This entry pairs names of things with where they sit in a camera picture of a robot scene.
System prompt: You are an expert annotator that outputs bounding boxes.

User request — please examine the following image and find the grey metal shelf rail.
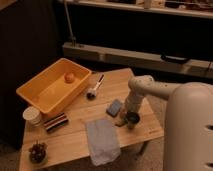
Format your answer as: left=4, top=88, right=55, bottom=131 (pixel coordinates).
left=62, top=42, right=213, bottom=79

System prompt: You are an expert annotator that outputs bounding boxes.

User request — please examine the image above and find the white paper cup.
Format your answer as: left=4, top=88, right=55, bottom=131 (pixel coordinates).
left=22, top=106, right=42, bottom=125

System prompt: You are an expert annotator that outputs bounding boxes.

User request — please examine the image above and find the bowl of dark grapes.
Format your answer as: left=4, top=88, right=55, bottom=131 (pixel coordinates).
left=29, top=142, right=47, bottom=164

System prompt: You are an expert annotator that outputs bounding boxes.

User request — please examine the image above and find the striped black red box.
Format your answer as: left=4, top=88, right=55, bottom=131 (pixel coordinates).
left=43, top=113, right=69, bottom=133

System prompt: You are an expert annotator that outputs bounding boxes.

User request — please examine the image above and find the orange fruit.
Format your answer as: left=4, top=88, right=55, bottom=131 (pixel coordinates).
left=64, top=73, right=75, bottom=83

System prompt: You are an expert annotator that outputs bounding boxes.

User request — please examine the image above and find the wooden table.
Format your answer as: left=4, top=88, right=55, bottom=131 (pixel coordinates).
left=19, top=68, right=164, bottom=171

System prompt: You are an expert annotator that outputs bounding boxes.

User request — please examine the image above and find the small metal cup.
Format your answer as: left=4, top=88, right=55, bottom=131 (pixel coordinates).
left=126, top=112, right=140, bottom=129

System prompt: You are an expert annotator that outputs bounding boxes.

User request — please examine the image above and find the yellow plastic bin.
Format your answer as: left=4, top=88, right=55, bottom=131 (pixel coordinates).
left=16, top=58, right=91, bottom=115

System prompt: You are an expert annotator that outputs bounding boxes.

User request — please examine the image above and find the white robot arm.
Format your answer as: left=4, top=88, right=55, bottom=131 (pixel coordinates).
left=125, top=75, right=213, bottom=171

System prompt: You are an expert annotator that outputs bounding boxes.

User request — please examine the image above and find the grey folded cloth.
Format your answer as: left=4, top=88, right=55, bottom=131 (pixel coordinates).
left=86, top=119, right=121, bottom=166

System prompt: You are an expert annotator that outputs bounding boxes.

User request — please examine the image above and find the metal stand pole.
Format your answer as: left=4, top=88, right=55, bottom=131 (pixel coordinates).
left=63, top=0, right=76, bottom=46

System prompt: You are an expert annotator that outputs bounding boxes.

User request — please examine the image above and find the blue sponge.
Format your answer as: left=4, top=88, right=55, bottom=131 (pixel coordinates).
left=106, top=99, right=123, bottom=117

